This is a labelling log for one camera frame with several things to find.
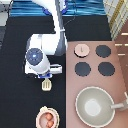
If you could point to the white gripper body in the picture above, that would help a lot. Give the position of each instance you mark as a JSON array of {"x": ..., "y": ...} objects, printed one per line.
[{"x": 42, "y": 70}]

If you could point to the cream slotted spatula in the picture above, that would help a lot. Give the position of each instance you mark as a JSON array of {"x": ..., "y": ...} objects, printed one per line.
[{"x": 46, "y": 85}]

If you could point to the cream round plate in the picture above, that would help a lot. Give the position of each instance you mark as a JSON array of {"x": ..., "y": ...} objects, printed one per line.
[{"x": 56, "y": 116}]

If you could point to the pink pot lid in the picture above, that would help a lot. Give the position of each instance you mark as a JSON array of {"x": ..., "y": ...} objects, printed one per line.
[{"x": 82, "y": 50}]

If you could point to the pink toy pot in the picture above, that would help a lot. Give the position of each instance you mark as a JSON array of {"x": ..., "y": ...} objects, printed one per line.
[{"x": 46, "y": 120}]

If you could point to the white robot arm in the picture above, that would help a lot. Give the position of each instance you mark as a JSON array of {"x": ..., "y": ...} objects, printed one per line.
[{"x": 39, "y": 46}]

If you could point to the blue white robot base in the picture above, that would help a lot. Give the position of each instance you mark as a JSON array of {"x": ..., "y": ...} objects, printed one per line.
[{"x": 63, "y": 7}]

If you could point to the black burner front left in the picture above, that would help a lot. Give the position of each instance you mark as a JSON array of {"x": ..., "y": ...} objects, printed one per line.
[{"x": 82, "y": 69}]

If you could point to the black burner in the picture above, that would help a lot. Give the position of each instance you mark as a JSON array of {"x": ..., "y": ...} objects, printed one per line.
[
  {"x": 82, "y": 69},
  {"x": 106, "y": 68},
  {"x": 103, "y": 51}
]

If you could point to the pink toy stove top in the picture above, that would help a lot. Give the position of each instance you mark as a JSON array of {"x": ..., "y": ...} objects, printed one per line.
[{"x": 113, "y": 84}]

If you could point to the black burner rear right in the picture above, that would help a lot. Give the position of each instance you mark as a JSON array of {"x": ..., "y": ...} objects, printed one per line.
[{"x": 103, "y": 51}]

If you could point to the black burner front right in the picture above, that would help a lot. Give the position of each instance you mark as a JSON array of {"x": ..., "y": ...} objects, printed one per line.
[{"x": 106, "y": 68}]

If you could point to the grey toy faucet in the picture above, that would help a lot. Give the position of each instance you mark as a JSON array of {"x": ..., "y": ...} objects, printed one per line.
[{"x": 123, "y": 105}]

